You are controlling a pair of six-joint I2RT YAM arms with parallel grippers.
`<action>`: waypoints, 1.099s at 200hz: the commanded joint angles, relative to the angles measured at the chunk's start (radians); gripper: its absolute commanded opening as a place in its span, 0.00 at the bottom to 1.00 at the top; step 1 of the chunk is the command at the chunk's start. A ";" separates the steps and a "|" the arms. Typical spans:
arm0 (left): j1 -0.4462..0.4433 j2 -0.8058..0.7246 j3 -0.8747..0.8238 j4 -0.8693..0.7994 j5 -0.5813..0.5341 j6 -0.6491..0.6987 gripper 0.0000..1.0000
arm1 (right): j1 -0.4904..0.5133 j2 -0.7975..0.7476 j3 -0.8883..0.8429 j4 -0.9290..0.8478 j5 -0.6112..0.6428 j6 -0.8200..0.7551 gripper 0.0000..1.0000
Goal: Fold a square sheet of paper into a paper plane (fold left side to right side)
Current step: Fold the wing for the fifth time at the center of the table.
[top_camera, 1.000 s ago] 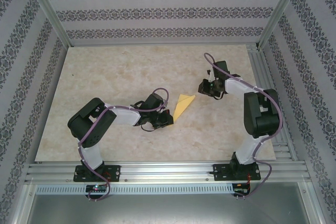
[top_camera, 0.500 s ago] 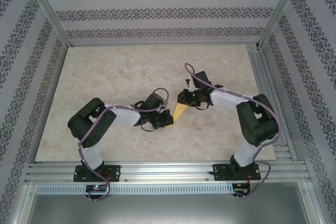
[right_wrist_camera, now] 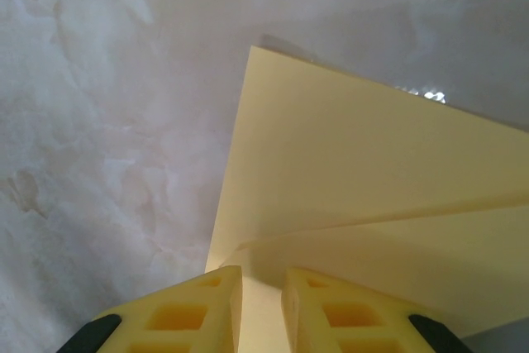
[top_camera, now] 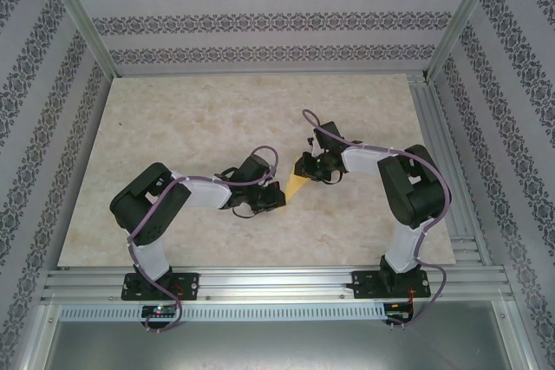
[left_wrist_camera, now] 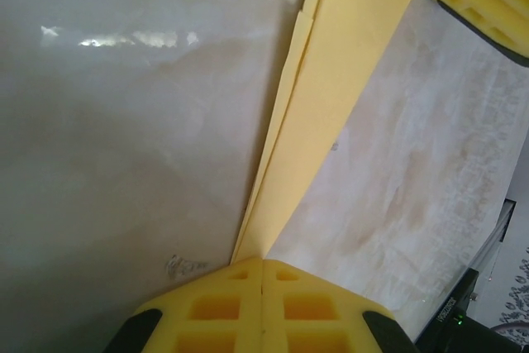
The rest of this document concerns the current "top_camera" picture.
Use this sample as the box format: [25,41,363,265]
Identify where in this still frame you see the pale yellow paper sheet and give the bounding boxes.
[284,172,313,207]

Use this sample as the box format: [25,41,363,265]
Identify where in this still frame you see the left controller board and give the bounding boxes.
[141,304,179,323]

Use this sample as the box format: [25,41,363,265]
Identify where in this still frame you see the controller board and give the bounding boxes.
[141,304,179,323]
[383,300,415,323]

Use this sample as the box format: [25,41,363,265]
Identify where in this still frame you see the right controller board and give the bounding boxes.
[383,300,415,323]

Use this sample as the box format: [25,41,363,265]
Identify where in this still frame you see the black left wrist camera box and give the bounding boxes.
[236,153,271,184]

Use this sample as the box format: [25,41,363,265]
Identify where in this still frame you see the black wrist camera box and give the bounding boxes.
[236,153,271,184]
[308,120,346,153]

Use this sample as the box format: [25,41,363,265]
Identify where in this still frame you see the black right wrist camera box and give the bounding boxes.
[308,120,346,153]

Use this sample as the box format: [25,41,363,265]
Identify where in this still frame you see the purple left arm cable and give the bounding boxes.
[125,146,281,336]

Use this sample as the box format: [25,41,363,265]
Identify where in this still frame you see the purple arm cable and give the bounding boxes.
[301,108,452,330]
[125,146,281,336]

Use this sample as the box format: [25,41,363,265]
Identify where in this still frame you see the aluminium mounting rail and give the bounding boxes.
[41,268,515,302]

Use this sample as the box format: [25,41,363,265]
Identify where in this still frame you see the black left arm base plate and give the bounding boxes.
[122,271,200,302]

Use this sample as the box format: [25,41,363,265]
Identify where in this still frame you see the slotted grey cable duct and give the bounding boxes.
[58,302,387,322]

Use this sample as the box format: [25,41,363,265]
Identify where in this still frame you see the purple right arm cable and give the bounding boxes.
[301,108,452,330]

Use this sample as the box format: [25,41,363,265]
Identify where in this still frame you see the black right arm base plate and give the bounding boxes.
[351,269,431,301]

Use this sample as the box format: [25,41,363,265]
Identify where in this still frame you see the aluminium side rail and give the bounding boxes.
[407,71,493,268]

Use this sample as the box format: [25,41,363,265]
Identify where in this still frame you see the aluminium frame post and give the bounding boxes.
[424,0,506,81]
[41,0,119,80]

